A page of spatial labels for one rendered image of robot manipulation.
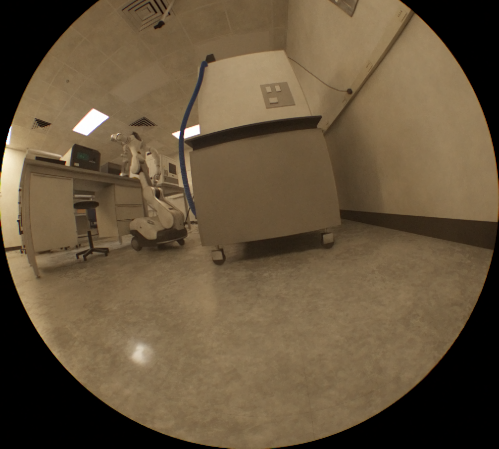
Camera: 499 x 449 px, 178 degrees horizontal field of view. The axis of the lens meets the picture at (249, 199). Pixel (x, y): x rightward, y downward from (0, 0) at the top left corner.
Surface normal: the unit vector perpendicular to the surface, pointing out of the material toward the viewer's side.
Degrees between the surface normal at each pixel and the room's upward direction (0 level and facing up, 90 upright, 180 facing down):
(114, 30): 180
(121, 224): 90
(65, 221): 90
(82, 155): 90
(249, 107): 90
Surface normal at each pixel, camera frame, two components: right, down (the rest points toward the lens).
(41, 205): 0.98, -0.16
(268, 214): -0.11, -0.02
